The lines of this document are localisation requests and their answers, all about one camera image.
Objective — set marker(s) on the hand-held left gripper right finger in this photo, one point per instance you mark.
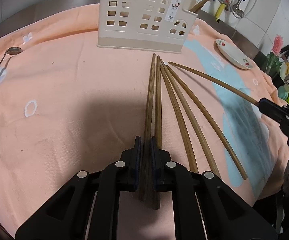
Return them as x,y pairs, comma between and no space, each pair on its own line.
153,165

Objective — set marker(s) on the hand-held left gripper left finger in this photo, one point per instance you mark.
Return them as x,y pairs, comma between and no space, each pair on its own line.
138,162

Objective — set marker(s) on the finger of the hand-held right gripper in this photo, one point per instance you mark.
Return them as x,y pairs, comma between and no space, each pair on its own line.
274,108

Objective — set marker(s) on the cream plastic utensil holder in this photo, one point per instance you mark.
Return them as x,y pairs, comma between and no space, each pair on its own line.
134,37

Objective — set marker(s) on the pink bottle brush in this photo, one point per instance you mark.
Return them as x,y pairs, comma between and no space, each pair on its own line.
277,43

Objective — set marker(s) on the small white floral dish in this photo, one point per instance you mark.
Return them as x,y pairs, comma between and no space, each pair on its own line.
234,55

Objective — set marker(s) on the peach printed towel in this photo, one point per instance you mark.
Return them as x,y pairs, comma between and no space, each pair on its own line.
59,92

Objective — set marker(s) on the long metal spoon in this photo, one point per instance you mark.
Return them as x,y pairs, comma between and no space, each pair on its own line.
13,50

